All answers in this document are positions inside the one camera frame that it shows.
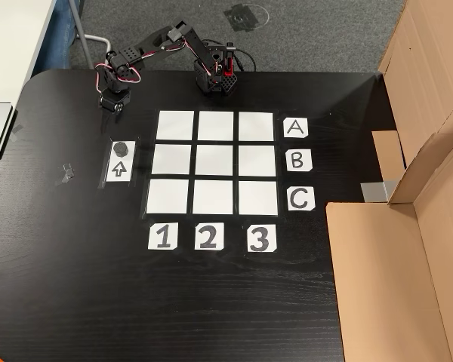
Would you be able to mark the grey metal tube frame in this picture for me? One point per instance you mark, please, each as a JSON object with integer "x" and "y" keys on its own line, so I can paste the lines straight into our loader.
{"x": 80, "y": 26}

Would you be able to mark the paper sheet letter B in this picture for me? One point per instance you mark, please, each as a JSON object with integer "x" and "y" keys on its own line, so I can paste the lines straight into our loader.
{"x": 306, "y": 166}

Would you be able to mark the white arrow paper sheet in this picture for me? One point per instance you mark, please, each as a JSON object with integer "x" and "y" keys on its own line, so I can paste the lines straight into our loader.
{"x": 126, "y": 177}

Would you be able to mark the person's leg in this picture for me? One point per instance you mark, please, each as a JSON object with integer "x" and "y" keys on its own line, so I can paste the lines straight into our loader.
{"x": 58, "y": 34}

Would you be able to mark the paper sheet number 2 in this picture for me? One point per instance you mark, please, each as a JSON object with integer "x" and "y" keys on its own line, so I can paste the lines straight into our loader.
{"x": 219, "y": 228}

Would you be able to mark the black red bar clamp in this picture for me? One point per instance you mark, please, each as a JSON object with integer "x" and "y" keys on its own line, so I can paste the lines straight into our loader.
{"x": 229, "y": 66}

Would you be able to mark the black floor tape patch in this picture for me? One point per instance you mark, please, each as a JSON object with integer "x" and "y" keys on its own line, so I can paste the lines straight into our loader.
{"x": 241, "y": 17}

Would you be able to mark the paper sheet number 3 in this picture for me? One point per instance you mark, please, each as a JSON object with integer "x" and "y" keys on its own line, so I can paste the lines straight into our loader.
{"x": 251, "y": 230}

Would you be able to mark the paper sheet letter A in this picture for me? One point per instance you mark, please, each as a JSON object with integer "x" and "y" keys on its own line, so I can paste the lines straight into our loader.
{"x": 287, "y": 134}

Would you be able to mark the paper sheet number 1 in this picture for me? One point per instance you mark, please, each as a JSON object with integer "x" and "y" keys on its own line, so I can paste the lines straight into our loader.
{"x": 153, "y": 241}

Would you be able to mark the crumpled grey tape piece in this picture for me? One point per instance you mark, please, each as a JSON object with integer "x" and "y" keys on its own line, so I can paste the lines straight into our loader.
{"x": 66, "y": 174}

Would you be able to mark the brown cardboard panel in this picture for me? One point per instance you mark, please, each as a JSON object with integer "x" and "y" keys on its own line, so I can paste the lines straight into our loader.
{"x": 419, "y": 56}
{"x": 381, "y": 283}

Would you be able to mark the black octagonal token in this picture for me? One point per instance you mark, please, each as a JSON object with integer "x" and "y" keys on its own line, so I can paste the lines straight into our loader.
{"x": 121, "y": 148}

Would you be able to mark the white desk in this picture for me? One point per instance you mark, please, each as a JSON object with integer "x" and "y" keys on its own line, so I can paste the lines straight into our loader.
{"x": 7, "y": 45}

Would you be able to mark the paper sheet letter C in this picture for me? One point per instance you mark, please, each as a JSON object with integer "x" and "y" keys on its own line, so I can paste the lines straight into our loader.
{"x": 311, "y": 192}

